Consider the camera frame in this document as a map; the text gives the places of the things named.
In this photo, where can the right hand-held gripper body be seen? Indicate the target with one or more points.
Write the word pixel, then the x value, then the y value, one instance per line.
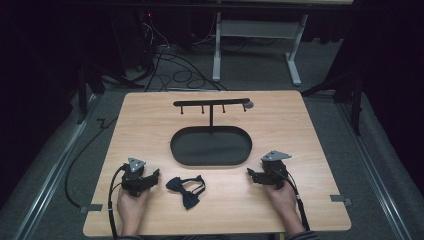
pixel 275 173

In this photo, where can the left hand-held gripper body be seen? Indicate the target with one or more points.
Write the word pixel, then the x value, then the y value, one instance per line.
pixel 134 181

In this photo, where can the dark blue bow tie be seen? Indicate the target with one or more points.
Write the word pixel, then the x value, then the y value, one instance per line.
pixel 186 191

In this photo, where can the black hook rack with tray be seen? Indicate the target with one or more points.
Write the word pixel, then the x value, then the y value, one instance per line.
pixel 211 146

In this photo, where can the person's left hand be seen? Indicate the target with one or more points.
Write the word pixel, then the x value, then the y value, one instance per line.
pixel 130 206

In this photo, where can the person's right hand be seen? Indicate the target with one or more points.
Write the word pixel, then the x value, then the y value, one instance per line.
pixel 283 198

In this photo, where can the black metal stand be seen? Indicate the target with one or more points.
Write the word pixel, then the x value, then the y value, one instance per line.
pixel 356 100
pixel 83 93

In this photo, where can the grey table bracket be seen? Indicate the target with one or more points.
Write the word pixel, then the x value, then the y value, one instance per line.
pixel 340 199
pixel 90 208

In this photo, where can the metal floor rail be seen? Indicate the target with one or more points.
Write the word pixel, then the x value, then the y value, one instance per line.
pixel 370 166
pixel 50 180

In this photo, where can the white metal desk frame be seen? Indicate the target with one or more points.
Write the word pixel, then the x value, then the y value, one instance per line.
pixel 260 29

